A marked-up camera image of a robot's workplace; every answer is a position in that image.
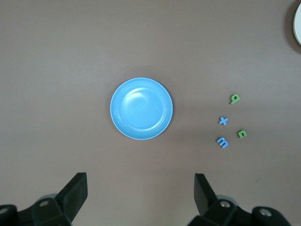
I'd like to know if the blue lowercase letter m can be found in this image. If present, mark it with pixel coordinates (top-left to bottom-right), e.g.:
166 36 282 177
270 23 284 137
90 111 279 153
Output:
215 137 230 149

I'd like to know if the beige round plate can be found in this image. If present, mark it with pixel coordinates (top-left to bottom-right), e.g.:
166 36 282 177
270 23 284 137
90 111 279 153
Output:
293 1 301 46

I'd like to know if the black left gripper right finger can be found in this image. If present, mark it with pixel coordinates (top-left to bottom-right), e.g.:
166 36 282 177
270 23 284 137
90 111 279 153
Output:
188 173 291 226

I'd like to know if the green lowercase letter q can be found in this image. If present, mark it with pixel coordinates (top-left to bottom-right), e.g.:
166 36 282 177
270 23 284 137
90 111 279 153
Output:
228 94 241 105

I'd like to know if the blue round plate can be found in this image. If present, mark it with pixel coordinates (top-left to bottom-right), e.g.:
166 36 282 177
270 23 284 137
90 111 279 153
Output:
110 77 174 141

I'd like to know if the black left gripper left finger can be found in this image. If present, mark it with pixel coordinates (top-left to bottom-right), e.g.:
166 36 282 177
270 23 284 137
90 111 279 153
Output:
0 172 88 226

